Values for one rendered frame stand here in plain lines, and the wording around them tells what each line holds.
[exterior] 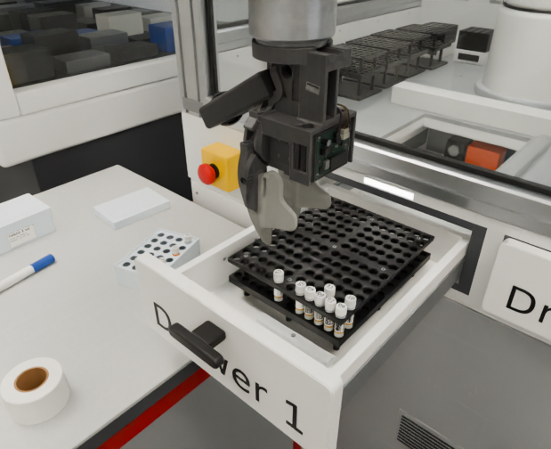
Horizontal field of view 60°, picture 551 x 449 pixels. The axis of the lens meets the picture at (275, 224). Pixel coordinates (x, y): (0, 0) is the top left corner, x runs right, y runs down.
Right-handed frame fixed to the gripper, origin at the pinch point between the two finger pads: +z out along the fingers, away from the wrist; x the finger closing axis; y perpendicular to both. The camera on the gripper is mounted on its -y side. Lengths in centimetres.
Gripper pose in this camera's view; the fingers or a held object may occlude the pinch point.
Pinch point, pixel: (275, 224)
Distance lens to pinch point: 53.7
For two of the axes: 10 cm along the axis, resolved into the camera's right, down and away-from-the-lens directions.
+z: 0.0, 8.5, 5.3
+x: 6.6, -4.0, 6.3
